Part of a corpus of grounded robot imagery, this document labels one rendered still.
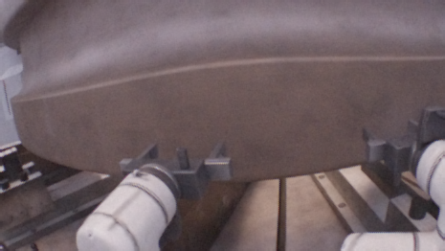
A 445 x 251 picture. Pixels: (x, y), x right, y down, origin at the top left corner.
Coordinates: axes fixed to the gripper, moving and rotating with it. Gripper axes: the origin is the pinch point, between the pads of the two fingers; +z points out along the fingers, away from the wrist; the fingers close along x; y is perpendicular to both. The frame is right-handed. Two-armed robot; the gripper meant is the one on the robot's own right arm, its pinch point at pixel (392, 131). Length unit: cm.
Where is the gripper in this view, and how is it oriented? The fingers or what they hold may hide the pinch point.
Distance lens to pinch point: 62.5
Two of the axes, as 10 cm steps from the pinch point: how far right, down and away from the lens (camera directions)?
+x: 9.9, -1.2, -0.7
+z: 0.4, -2.9, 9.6
